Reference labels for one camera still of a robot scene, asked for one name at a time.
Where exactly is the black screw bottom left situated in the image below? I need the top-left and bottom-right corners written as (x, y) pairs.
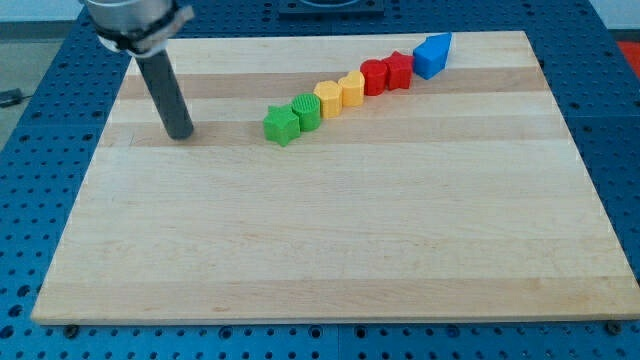
top-left (63, 325), bottom-right (79, 339)

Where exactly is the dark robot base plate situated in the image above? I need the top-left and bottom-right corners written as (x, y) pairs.
top-left (278, 0), bottom-right (385, 18)

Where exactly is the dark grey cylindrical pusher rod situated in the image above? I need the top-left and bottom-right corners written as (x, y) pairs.
top-left (136, 50), bottom-right (194, 140)

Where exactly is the blue pentagon block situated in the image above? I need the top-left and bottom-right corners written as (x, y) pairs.
top-left (413, 33), bottom-right (452, 80)

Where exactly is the yellow hexagon block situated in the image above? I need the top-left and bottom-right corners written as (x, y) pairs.
top-left (313, 81), bottom-right (343, 119)

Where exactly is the green cylinder block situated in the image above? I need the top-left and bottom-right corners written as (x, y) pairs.
top-left (291, 93), bottom-right (321, 132)

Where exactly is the black power adapter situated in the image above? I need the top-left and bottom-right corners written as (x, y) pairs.
top-left (0, 88), bottom-right (24, 108)

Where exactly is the black screw bottom right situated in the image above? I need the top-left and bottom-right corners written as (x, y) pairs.
top-left (605, 321), bottom-right (622, 336)

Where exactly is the black screw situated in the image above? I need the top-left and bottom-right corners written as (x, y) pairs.
top-left (605, 321), bottom-right (622, 336)
top-left (63, 325), bottom-right (79, 339)

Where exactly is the light wooden board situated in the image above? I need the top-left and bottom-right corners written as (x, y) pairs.
top-left (32, 31), bottom-right (639, 325)

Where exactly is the yellow heart block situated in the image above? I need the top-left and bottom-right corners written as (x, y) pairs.
top-left (338, 70), bottom-right (365, 107)

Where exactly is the green star block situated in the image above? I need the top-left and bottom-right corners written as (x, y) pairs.
top-left (263, 104), bottom-right (301, 147)

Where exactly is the red star block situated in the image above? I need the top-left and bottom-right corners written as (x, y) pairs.
top-left (383, 51), bottom-right (414, 90)

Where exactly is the red cylinder block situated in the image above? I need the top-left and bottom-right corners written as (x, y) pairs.
top-left (360, 59), bottom-right (388, 96)

